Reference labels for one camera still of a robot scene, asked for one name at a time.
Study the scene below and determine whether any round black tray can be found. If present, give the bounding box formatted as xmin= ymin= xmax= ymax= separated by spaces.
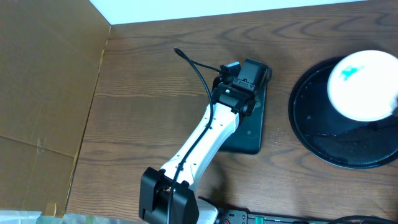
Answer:
xmin=288 ymin=57 xmax=397 ymax=169

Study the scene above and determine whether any white plate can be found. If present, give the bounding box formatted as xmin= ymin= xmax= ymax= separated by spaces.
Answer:
xmin=327 ymin=50 xmax=397 ymax=121

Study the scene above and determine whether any black rectangular tray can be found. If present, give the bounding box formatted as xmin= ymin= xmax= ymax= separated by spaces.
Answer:
xmin=214 ymin=77 xmax=267 ymax=154

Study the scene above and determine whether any brown cardboard panel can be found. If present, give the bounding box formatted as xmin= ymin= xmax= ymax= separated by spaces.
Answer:
xmin=1 ymin=0 xmax=111 ymax=217

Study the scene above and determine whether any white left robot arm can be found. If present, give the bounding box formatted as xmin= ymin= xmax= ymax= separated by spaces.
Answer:
xmin=139 ymin=86 xmax=267 ymax=223

